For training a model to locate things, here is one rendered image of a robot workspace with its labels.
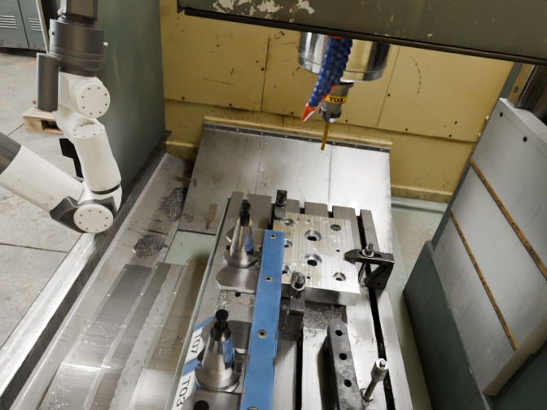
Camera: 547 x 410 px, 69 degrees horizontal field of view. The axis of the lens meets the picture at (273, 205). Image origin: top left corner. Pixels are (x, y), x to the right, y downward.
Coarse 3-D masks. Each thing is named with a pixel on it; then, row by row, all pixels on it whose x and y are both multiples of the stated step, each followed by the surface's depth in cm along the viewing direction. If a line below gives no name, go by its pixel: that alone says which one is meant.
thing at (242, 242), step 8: (240, 224) 66; (248, 224) 66; (240, 232) 66; (248, 232) 66; (232, 240) 68; (240, 240) 67; (248, 240) 67; (232, 248) 68; (240, 248) 68; (248, 248) 68; (232, 256) 69; (240, 256) 68; (248, 256) 69
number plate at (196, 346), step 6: (198, 330) 90; (192, 336) 91; (198, 336) 89; (192, 342) 89; (198, 342) 87; (192, 348) 87; (198, 348) 85; (192, 354) 85; (198, 354) 84; (186, 360) 85
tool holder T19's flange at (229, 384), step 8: (200, 352) 54; (200, 360) 54; (240, 360) 53; (200, 368) 52; (240, 368) 55; (200, 376) 51; (232, 376) 52; (200, 384) 51; (208, 384) 50; (216, 384) 50; (224, 384) 51; (232, 384) 51
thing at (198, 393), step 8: (192, 392) 50; (200, 392) 50; (208, 392) 50; (216, 392) 51; (224, 392) 51; (232, 392) 51; (184, 400) 49; (192, 400) 49; (208, 400) 50; (216, 400) 50; (224, 400) 50; (232, 400) 50; (240, 400) 50; (184, 408) 49; (192, 408) 49; (216, 408) 49; (224, 408) 49; (232, 408) 49
